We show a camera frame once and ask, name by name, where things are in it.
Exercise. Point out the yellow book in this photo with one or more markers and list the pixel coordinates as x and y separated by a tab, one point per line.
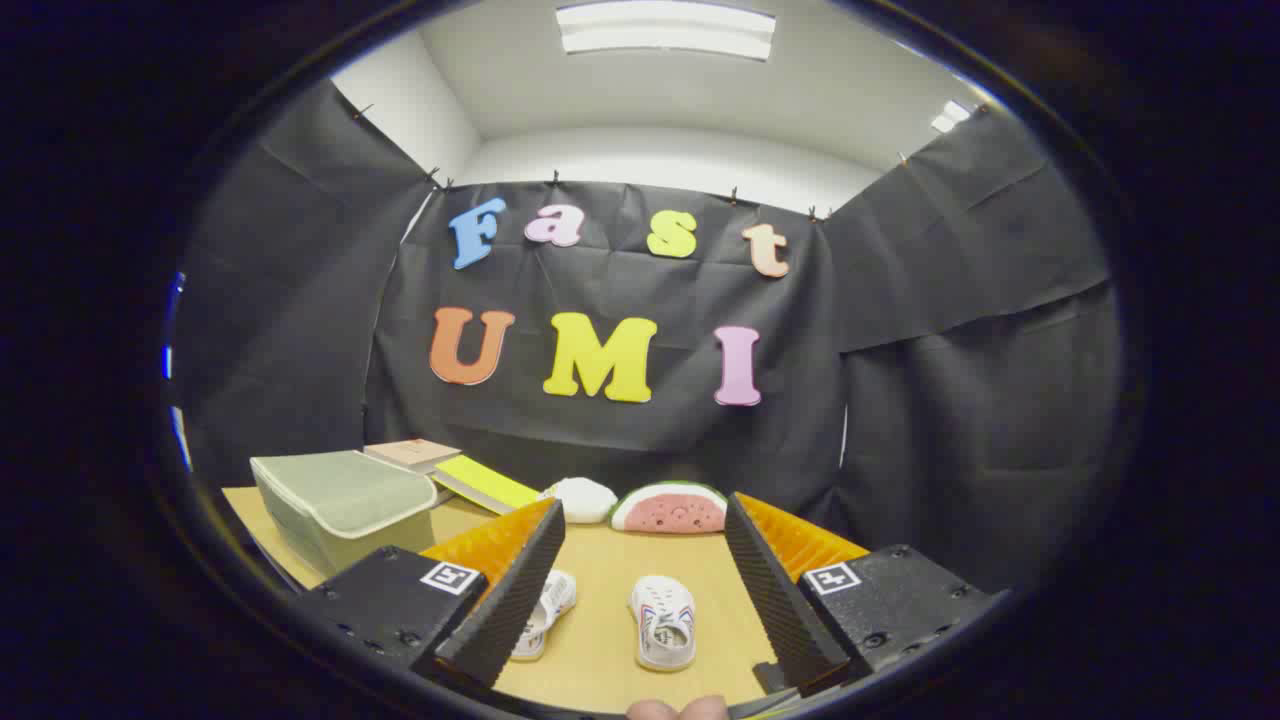
485	480

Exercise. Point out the white canvas shoe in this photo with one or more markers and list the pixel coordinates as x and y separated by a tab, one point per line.
662	625
555	595

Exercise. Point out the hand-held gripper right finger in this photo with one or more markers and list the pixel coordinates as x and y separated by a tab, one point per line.
775	590

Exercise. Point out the small ceiling light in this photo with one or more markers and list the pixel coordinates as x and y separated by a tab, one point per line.
950	115

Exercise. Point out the long ceiling light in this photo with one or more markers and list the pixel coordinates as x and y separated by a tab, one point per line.
665	30

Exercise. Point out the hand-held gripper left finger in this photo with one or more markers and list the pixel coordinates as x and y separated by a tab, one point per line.
505	600

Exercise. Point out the cream fabric storage box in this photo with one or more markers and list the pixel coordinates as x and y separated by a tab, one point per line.
320	555

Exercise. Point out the white plush toy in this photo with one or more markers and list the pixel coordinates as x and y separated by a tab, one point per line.
582	500

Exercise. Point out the tan book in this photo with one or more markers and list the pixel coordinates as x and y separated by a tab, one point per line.
410	452

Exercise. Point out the black backdrop cloth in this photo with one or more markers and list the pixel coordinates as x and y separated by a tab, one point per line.
900	400

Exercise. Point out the watermelon slice plush toy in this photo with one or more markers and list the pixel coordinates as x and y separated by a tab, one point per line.
670	512

